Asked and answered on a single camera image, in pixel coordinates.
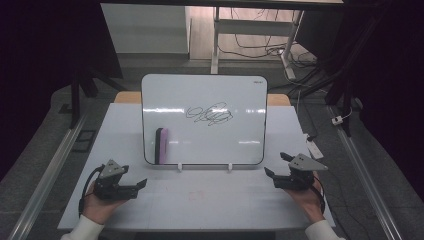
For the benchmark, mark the white metal desk frame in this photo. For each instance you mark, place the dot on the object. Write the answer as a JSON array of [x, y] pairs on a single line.
[[253, 27]]

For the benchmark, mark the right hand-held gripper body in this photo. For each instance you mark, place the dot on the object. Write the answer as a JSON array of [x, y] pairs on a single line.
[[298, 180]]

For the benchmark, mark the white power strip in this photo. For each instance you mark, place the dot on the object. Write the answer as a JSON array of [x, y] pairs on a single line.
[[314, 149]]

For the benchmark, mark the person's left hand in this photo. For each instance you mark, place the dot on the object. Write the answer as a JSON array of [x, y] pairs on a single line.
[[98, 208]]

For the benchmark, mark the small white plug adapter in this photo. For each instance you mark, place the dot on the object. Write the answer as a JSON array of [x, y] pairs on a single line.
[[337, 120]]

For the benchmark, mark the black metal stand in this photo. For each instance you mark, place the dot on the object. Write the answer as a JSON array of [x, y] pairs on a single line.
[[345, 96], [76, 96]]

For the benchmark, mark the aluminium floor rail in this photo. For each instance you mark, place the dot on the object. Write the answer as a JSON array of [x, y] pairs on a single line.
[[366, 173], [46, 173]]

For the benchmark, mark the white whiteboard with black rim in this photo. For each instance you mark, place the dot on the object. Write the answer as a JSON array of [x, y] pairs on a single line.
[[206, 140]]

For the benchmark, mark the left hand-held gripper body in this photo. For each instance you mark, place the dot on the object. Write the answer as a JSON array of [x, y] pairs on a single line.
[[108, 186]]

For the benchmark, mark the wooden table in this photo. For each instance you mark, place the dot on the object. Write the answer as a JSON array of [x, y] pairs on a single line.
[[128, 97]]

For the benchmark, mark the pink and black whiteboard eraser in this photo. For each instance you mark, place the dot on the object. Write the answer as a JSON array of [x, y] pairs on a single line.
[[162, 146]]

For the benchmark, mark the white whiteboard stand clip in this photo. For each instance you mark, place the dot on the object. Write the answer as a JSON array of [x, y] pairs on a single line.
[[180, 167], [230, 167]]

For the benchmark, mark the black curtain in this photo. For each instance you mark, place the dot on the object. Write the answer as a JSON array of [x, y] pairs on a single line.
[[393, 83], [40, 66]]

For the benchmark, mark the person's right hand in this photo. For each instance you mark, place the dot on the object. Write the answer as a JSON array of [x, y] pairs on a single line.
[[310, 201]]

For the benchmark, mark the black floor frame plate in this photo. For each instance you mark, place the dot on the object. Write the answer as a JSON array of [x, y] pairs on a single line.
[[85, 140]]

